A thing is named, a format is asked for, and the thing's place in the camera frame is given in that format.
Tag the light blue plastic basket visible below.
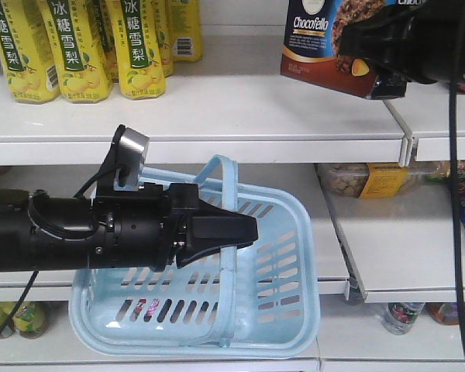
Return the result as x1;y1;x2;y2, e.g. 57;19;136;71
68;156;320;359

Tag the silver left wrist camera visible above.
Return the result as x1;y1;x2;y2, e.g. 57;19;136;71
112;125;150;191

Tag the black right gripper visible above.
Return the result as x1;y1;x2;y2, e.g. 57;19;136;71
339;1;465;84

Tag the chocolate cookie box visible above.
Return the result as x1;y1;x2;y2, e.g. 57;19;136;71
281;0;406;100

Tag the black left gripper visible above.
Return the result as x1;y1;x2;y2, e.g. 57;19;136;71
89;183;258;270

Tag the yellow pear drink bottle back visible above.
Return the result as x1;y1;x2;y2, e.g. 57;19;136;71
166;0;203;62

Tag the green label water bottle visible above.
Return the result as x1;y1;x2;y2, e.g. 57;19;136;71
381;302;425;336

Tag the white drink shelving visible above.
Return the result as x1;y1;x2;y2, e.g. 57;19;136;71
0;1;465;371

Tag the yellow pear drink bottle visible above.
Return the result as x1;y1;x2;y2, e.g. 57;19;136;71
106;0;166;100
0;1;60;104
166;0;203;62
36;0;112;103

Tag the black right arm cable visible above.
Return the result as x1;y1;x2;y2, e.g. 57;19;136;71
447;0;465;372

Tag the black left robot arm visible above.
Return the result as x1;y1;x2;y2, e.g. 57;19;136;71
0;183;258;273

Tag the clear tub of biscuits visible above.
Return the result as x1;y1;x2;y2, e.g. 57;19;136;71
315;162;449;198

